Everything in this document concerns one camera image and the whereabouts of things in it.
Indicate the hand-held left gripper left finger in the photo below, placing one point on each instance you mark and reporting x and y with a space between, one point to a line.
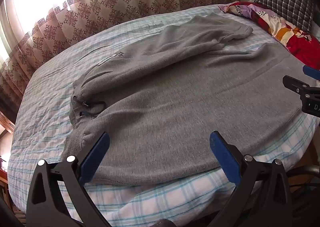
93 159

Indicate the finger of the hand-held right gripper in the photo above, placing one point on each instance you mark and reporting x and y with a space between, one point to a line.
293 83
311 71

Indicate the grey pants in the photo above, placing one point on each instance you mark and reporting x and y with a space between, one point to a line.
162 104

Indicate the bed with plaid sheet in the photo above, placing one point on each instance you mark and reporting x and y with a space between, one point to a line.
50 107

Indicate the wooden window frame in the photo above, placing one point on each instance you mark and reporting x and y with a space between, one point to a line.
6 119

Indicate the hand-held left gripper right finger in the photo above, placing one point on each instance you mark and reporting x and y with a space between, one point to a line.
225 159

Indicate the red patterned blanket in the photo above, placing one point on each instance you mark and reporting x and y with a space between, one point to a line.
300 46

